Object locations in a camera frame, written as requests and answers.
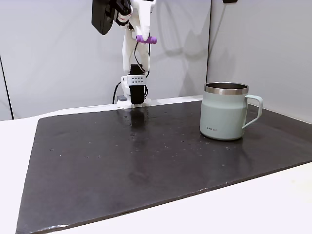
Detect black oval camera box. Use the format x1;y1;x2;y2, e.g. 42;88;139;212
91;0;116;36

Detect black base power cable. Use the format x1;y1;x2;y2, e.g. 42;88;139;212
112;81;122;104

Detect pale green steel-rimmed mug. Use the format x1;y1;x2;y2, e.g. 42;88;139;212
199;82;264;141

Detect black table mat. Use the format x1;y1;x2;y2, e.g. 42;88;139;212
15;100;312;234

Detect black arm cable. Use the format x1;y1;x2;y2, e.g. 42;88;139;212
133;41;151;79

